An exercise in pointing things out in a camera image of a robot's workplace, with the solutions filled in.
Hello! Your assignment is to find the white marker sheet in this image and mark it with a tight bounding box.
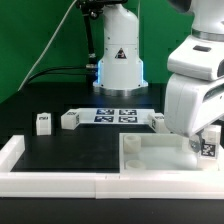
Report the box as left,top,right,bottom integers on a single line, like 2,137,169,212
79,108,154,124

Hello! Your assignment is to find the black cable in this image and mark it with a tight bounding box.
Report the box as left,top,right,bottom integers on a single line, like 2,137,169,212
25,67,98,85

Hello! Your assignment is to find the white U-shaped fence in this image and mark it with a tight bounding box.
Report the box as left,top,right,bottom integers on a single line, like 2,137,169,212
0,135,224,199

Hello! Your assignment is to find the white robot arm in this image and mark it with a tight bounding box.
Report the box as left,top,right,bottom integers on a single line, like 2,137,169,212
93,0,224,152

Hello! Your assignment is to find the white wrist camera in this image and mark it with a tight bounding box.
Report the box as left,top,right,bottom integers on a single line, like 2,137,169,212
167,35,224,81

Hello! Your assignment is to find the white square tabletop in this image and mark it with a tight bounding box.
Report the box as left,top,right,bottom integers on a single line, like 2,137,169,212
119,132,224,174

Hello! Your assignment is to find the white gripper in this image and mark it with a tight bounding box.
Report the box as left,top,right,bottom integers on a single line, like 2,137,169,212
164,74,224,153

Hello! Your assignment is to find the white cable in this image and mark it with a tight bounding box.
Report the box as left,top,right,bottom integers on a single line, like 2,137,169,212
17,0,78,92

